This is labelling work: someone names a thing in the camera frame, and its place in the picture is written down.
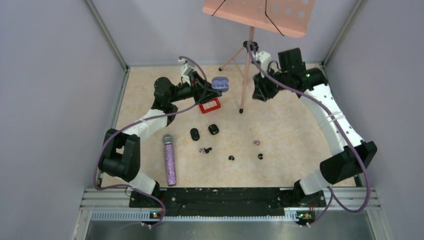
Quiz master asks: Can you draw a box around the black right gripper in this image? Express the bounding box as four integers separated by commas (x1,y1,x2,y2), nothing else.
252,66,289,102

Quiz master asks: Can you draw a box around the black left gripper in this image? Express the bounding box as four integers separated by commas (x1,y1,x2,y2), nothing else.
168,70,221,104

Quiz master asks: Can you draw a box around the silver blue earbud charging case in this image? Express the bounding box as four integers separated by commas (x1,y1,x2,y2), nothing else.
211,76,229,93

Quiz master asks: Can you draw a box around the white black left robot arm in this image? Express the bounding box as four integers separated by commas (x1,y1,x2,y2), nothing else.
97,70,229,207

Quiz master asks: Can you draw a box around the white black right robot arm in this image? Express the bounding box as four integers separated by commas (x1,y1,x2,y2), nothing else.
252,48,377,206

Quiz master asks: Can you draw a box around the black glossy earbud case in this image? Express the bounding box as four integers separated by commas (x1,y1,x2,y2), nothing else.
208,123,220,135

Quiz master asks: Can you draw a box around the black oval earbud case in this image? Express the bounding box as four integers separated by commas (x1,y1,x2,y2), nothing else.
189,128,200,141

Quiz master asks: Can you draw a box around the red toy window brick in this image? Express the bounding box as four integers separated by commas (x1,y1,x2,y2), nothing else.
199,98,221,114

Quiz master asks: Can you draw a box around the purple glitter microphone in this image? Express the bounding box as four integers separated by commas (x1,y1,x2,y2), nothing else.
162,134,177,186

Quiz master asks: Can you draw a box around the black earbud pair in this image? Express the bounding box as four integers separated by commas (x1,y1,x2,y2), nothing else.
203,147,213,154

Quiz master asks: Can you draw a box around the pink music stand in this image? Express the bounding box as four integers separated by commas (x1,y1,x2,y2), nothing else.
202,0,316,115

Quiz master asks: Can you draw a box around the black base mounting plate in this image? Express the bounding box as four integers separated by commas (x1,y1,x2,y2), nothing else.
129,187,326,217

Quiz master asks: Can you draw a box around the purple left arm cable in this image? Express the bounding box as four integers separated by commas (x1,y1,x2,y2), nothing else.
92,55,209,229

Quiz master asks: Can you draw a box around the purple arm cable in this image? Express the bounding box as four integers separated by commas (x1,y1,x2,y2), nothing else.
92,55,209,229
246,40,371,227

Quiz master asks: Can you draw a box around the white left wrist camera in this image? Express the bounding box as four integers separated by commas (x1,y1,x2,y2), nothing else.
178,56,196,85

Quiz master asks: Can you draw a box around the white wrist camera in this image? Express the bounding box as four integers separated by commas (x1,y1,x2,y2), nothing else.
255,51,272,72
178,56,196,85

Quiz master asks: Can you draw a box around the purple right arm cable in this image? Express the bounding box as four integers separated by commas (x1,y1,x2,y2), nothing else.
246,40,371,227

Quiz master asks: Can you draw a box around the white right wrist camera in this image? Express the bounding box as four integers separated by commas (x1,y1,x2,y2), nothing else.
255,51,272,72

